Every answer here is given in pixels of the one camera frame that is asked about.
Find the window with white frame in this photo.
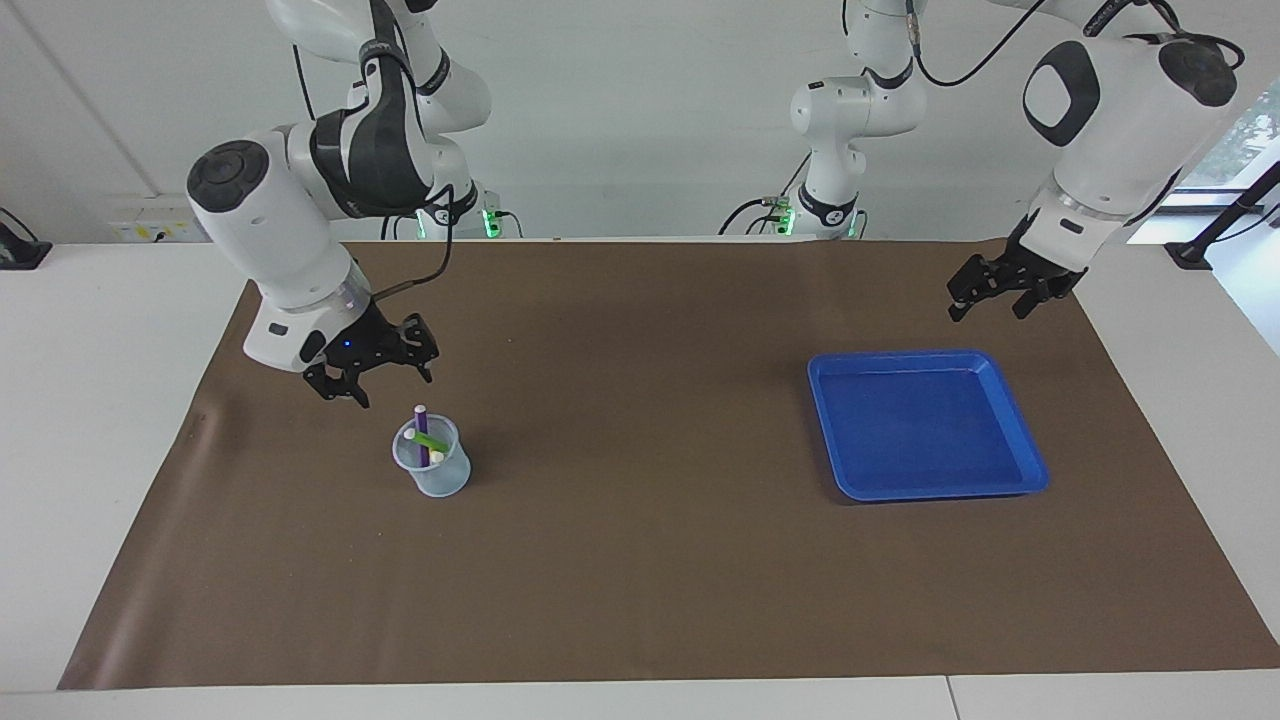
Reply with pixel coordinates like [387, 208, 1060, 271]
[1128, 78, 1280, 251]

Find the black desk device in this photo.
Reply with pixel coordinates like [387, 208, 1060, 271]
[0, 207, 53, 272]

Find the black clamp stand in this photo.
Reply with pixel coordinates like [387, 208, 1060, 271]
[1163, 160, 1280, 272]

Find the brown table mat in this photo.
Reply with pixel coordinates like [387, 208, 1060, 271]
[57, 238, 1280, 691]

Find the black base cable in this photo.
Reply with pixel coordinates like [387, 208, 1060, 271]
[718, 195, 801, 238]

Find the white wall socket box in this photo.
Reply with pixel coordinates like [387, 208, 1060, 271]
[107, 194, 209, 244]

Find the blue plastic tray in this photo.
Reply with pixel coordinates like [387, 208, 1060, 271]
[806, 348, 1051, 503]

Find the translucent plastic cup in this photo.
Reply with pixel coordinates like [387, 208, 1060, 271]
[391, 414, 472, 499]

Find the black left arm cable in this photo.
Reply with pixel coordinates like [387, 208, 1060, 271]
[905, 0, 1246, 89]

